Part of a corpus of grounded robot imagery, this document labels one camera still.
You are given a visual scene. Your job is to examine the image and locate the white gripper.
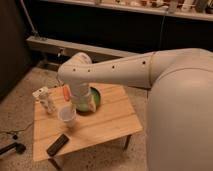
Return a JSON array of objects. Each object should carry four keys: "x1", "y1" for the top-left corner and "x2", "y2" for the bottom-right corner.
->
[{"x1": 71, "y1": 90, "x2": 97, "y2": 112}]

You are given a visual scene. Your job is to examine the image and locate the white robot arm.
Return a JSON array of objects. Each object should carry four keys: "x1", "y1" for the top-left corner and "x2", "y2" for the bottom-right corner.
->
[{"x1": 58, "y1": 48, "x2": 213, "y2": 171}]

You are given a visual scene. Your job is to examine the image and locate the black hanging cable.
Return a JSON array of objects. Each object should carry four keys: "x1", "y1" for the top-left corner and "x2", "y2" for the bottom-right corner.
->
[{"x1": 158, "y1": 7, "x2": 168, "y2": 51}]

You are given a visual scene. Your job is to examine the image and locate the white ceramic cup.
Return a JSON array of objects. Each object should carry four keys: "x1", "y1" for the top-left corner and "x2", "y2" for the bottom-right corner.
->
[{"x1": 58, "y1": 106, "x2": 76, "y2": 128}]

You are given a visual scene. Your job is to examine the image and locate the black floor cable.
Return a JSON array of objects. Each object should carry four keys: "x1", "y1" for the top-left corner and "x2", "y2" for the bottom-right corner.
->
[{"x1": 0, "y1": 121, "x2": 35, "y2": 140}]

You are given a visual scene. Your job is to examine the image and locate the orange carrot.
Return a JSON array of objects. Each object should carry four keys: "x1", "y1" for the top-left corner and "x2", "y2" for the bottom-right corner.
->
[{"x1": 63, "y1": 86, "x2": 70, "y2": 101}]

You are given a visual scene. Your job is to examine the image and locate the green bowl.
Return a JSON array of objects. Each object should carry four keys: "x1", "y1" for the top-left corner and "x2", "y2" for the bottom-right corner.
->
[{"x1": 75, "y1": 86, "x2": 102, "y2": 113}]

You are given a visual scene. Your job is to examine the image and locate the black tool on floor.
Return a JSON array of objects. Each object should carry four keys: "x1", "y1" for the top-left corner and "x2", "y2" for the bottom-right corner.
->
[{"x1": 0, "y1": 142, "x2": 26, "y2": 155}]

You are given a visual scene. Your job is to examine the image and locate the black remote control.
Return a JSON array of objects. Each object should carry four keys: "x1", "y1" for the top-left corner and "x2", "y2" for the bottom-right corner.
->
[{"x1": 46, "y1": 134, "x2": 69, "y2": 156}]

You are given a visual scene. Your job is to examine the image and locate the wooden table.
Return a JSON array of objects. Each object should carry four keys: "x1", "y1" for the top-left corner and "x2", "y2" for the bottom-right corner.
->
[{"x1": 33, "y1": 84, "x2": 142, "y2": 162}]

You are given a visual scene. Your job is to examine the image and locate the long low bench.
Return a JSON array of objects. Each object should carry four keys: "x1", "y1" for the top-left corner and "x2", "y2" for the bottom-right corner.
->
[{"x1": 26, "y1": 36, "x2": 135, "y2": 64}]

